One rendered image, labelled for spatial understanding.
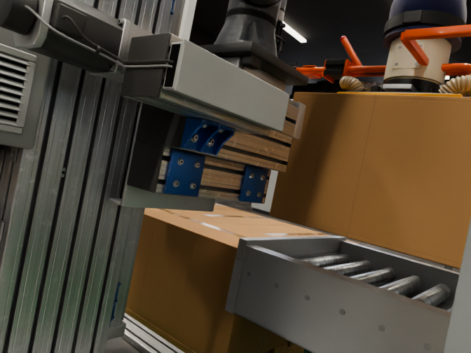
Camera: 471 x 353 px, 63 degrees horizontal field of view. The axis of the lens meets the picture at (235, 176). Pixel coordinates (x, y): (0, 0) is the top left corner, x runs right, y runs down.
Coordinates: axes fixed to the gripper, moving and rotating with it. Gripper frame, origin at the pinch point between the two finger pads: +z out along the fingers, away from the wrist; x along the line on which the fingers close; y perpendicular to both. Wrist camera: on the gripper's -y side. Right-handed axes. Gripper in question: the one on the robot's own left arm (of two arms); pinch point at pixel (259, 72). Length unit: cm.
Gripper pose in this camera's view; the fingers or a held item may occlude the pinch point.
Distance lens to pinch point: 160.8
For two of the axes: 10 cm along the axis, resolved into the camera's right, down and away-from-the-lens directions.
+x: 6.3, 1.0, 7.7
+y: 7.5, 1.6, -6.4
